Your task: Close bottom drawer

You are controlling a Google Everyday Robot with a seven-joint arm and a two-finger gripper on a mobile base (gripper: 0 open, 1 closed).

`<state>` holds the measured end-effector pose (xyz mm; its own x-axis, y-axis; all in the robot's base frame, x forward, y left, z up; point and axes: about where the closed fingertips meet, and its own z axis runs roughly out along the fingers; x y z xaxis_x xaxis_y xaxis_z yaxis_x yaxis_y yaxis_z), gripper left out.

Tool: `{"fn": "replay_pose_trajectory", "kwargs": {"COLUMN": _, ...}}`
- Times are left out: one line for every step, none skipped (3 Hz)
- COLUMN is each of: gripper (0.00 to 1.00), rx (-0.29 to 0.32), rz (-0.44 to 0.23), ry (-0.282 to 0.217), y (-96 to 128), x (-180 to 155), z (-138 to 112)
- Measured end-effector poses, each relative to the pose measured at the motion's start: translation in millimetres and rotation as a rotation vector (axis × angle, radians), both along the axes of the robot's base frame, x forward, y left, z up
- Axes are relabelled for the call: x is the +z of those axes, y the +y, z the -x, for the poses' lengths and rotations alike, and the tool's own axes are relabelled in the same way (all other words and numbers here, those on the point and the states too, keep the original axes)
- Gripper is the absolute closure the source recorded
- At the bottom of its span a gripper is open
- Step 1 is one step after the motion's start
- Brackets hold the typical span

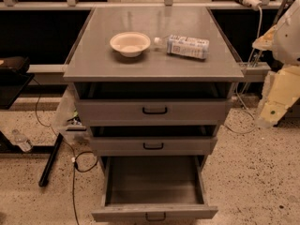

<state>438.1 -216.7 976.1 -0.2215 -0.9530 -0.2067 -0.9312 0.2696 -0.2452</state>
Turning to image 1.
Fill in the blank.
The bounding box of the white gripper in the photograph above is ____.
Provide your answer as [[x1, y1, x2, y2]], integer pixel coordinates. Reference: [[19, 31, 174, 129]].
[[256, 65, 300, 128]]

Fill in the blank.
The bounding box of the grey drawer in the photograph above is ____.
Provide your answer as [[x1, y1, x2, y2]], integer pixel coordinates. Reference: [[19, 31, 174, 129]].
[[74, 82, 232, 127], [92, 156, 218, 222], [90, 125, 217, 157]]

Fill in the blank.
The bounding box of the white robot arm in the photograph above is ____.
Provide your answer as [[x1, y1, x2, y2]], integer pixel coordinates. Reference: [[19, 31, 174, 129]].
[[252, 0, 300, 128]]

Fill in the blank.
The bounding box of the grey drawer cabinet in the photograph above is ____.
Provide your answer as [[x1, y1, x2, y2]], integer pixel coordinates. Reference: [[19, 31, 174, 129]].
[[64, 6, 244, 165]]

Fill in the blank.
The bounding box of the plastic water bottle with label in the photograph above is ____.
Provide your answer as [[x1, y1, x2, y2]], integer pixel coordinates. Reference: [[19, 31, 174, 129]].
[[154, 35, 209, 60]]

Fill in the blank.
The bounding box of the white paper bowl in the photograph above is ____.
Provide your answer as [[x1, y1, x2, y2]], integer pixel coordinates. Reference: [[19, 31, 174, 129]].
[[110, 32, 151, 57]]

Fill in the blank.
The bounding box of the clear plastic bag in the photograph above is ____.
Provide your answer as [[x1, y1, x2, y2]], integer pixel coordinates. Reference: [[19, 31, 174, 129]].
[[52, 86, 88, 143]]

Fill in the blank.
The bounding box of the black table leg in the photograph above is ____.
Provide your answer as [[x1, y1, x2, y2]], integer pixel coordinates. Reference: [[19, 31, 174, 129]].
[[38, 134, 63, 188]]

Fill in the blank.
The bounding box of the clear bottle on floor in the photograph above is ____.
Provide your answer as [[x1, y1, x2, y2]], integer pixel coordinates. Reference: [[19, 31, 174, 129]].
[[12, 129, 33, 153]]

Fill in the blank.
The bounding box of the black chair seat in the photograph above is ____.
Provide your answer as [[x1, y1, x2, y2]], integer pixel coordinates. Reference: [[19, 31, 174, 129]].
[[0, 56, 34, 110]]

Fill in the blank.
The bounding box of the white power cable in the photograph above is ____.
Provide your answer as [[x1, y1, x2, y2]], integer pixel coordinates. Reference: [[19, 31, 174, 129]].
[[223, 6, 264, 135]]

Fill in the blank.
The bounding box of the black cable on floor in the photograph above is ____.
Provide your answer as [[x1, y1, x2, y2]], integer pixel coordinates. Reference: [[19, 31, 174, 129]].
[[32, 78, 99, 225]]

